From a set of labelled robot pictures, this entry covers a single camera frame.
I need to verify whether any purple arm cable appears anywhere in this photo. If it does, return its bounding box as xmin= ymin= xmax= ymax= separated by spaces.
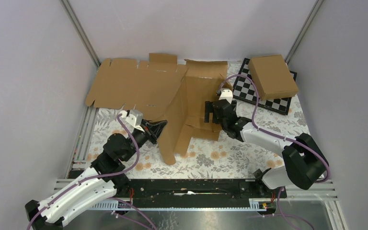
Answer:
xmin=218 ymin=74 xmax=331 ymax=230
xmin=26 ymin=113 xmax=158 ymax=230

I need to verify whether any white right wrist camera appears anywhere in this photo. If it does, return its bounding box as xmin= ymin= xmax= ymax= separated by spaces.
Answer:
xmin=218 ymin=88 xmax=233 ymax=104

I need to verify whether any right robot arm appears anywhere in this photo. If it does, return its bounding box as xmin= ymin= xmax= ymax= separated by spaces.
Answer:
xmin=204 ymin=99 xmax=330 ymax=197

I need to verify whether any floral patterned table mat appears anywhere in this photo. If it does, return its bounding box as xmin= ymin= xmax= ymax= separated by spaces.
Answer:
xmin=83 ymin=63 xmax=311 ymax=180

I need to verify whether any closed brown cardboard box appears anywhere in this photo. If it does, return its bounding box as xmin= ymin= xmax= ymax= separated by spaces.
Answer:
xmin=248 ymin=55 xmax=299 ymax=100

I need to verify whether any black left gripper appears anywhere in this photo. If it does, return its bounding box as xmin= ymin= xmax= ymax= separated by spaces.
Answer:
xmin=123 ymin=119 xmax=168 ymax=161

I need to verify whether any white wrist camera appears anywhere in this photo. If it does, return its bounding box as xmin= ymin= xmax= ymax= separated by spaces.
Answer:
xmin=218 ymin=88 xmax=233 ymax=104
xmin=119 ymin=110 xmax=144 ymax=132

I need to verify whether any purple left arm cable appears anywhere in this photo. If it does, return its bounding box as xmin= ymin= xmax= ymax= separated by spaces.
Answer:
xmin=26 ymin=113 xmax=158 ymax=230

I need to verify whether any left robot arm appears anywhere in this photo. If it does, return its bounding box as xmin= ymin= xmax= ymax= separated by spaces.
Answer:
xmin=25 ymin=120 xmax=168 ymax=230

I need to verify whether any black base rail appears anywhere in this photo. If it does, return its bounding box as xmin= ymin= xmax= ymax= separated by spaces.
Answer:
xmin=115 ymin=179 xmax=287 ymax=209

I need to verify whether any flat cardboard sheet stack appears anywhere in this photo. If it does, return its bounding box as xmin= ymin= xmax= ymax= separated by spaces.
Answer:
xmin=85 ymin=53 xmax=187 ymax=120

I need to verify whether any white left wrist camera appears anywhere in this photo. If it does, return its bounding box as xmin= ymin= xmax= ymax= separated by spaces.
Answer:
xmin=119 ymin=110 xmax=144 ymax=132

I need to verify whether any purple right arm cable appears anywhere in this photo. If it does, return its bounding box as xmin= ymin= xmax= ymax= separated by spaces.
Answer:
xmin=218 ymin=74 xmax=331 ymax=230

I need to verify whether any black white chessboard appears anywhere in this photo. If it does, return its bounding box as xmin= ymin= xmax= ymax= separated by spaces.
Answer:
xmin=233 ymin=58 xmax=292 ymax=115

